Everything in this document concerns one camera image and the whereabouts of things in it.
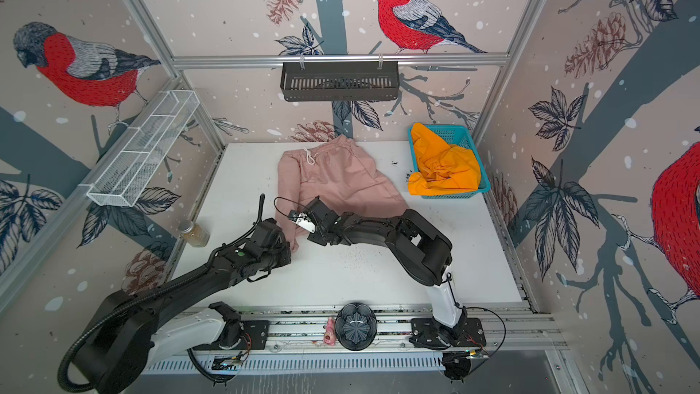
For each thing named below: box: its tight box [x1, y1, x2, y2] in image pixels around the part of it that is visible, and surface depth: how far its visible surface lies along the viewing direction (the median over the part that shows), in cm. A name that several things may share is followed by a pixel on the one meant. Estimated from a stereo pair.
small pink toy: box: [323, 316, 337, 347], surface depth 73 cm
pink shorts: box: [275, 136, 410, 252], surface depth 108 cm
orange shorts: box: [407, 122, 482, 196], surface depth 105 cm
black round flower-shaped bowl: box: [334, 301, 378, 352], surface depth 74 cm
